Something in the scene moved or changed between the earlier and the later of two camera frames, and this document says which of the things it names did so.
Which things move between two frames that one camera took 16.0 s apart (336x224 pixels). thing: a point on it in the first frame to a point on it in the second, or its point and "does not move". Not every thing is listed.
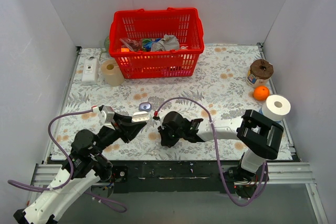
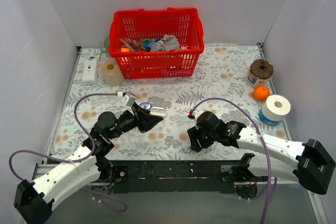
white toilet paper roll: x=275 y=107 does not move
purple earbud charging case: x=145 y=106 does not move
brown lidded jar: x=259 y=73 does not move
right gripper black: x=165 y=135 to x=199 y=137
